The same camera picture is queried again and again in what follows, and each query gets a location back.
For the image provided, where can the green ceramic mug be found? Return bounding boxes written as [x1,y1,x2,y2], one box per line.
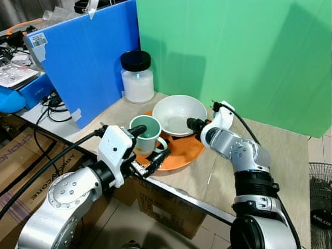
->
[129,115,168,156]

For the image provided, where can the white ceramic bowl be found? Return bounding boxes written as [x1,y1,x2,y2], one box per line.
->
[152,95,208,137]

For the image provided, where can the orange plate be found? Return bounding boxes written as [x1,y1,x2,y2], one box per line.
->
[132,110,206,171]

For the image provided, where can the glass jar with black lid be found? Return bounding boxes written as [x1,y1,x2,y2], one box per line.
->
[120,50,156,104]

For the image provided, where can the plain brown cardboard box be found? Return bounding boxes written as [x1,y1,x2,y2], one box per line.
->
[115,174,209,240]

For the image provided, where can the green plastic board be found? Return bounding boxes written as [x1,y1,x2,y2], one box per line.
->
[136,0,332,139]

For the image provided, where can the blue plastic board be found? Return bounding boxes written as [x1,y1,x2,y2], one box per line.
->
[25,0,142,129]

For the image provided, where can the blue rectangular box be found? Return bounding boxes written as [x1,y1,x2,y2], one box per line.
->
[18,73,56,110]

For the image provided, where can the brown printed cardboard box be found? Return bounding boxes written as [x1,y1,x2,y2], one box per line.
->
[0,132,59,240]

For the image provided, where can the black floor fan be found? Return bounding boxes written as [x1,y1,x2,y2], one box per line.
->
[308,162,332,249]

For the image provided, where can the blue rounded object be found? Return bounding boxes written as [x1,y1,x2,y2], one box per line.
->
[0,86,27,114]

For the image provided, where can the white keyboard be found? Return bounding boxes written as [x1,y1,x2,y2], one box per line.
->
[0,63,38,89]

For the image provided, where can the white barcode sticker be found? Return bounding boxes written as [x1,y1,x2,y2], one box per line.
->
[30,33,48,49]

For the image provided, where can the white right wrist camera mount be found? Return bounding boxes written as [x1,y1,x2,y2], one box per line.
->
[210,101,235,131]

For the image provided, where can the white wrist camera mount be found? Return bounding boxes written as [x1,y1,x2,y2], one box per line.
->
[97,125,136,188]
[210,101,235,131]

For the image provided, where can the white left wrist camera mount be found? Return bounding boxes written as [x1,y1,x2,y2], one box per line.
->
[97,125,136,188]

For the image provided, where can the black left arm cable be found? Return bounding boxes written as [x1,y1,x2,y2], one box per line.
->
[0,125,107,219]

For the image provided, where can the tangled black power cables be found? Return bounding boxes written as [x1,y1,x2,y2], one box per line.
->
[32,92,74,125]

